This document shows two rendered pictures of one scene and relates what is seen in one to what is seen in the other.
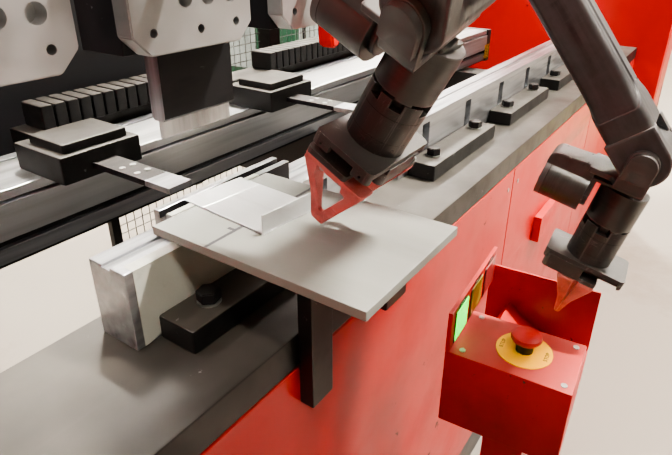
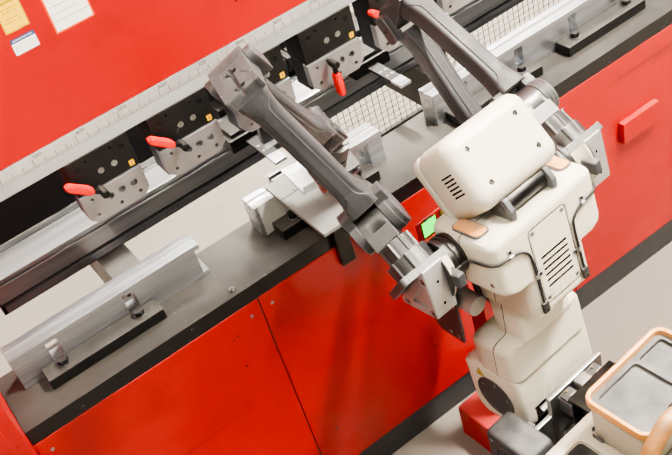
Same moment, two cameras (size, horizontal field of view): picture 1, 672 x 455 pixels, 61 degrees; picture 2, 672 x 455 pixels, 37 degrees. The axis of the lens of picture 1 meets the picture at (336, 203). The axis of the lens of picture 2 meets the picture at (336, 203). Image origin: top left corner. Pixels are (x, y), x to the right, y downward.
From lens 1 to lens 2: 1.88 m
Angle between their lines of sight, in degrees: 29
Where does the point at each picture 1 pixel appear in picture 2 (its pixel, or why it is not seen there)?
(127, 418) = (256, 264)
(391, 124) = not seen: hidden behind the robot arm
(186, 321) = (281, 226)
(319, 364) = (342, 247)
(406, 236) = not seen: hidden behind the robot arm
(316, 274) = (315, 216)
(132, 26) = (242, 125)
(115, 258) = (251, 199)
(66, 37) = (220, 139)
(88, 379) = (244, 248)
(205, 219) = (285, 183)
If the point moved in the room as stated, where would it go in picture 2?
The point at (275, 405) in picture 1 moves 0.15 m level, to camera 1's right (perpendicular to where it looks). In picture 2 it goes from (322, 263) to (379, 268)
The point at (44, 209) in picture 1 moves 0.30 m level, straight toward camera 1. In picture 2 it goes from (226, 161) to (236, 231)
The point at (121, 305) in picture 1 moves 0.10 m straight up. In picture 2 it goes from (255, 219) to (243, 188)
